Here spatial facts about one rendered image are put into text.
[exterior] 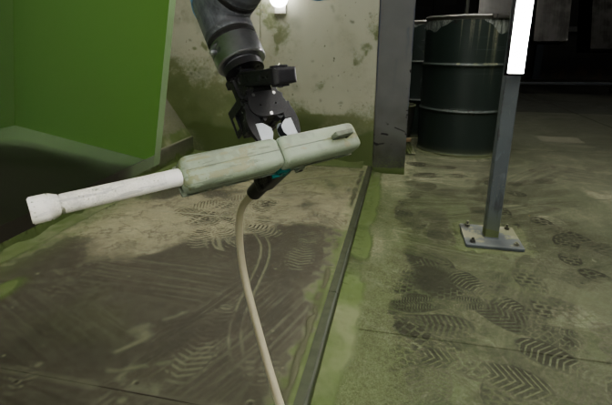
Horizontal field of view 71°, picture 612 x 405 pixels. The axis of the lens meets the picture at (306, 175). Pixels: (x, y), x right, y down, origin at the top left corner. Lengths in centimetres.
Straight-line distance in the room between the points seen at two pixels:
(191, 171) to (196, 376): 54
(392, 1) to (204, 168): 193
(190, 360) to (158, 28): 70
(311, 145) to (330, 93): 178
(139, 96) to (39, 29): 25
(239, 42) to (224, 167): 25
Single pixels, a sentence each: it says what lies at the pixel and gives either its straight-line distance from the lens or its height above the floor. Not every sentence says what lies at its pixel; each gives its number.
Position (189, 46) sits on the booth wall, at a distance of 269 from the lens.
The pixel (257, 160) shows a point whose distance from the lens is 62.
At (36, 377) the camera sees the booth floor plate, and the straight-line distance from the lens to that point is 113.
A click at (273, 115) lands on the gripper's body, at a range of 73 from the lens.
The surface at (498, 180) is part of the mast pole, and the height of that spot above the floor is 24.
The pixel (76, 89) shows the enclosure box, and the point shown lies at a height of 61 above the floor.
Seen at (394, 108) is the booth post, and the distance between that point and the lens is 242.
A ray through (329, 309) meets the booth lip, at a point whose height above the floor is 4.
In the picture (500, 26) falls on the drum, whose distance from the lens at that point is 296.
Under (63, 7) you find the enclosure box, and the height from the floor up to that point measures 77.
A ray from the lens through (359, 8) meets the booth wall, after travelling 242.
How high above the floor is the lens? 70
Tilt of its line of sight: 17 degrees down
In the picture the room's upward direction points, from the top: straight up
